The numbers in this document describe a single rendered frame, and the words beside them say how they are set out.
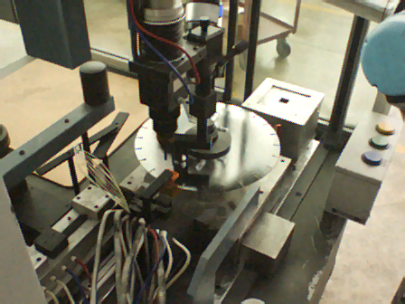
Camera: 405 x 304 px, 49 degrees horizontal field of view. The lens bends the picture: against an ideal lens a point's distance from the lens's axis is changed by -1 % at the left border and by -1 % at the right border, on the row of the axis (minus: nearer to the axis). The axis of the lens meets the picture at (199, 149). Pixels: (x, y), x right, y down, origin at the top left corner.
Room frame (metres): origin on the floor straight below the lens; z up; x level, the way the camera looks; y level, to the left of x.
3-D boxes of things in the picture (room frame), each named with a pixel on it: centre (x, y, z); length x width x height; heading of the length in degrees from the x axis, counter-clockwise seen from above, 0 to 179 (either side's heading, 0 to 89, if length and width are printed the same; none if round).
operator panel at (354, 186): (0.90, -0.43, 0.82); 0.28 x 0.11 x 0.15; 150
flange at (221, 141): (0.82, -0.02, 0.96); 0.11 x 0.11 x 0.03
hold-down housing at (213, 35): (0.74, 0.00, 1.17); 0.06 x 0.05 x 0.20; 141
